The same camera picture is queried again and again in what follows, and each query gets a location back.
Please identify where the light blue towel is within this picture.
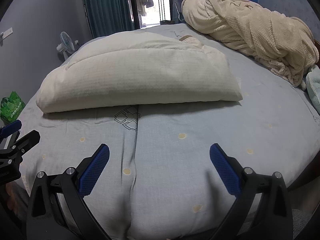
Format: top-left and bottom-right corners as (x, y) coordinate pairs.
(305, 65), (320, 113)

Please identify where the cream white hooded coat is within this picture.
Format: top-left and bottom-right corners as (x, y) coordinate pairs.
(36, 31), (242, 113)

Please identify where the teal left curtain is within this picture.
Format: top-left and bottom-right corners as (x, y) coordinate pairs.
(84, 0), (133, 38)

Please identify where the blue chair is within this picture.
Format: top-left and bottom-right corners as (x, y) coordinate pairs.
(174, 0), (185, 23)

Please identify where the beige fleece blanket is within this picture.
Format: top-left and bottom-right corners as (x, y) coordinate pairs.
(181, 0), (319, 87)

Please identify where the light blue bed sheet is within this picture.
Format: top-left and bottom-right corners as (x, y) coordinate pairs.
(18, 24), (319, 239)

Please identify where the white standing fan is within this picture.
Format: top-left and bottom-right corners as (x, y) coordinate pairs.
(56, 31), (75, 60)

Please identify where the white wall socket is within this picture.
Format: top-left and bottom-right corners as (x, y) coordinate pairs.
(0, 28), (13, 42)

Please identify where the glass balcony door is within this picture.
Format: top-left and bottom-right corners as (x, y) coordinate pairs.
(127, 0), (174, 29)

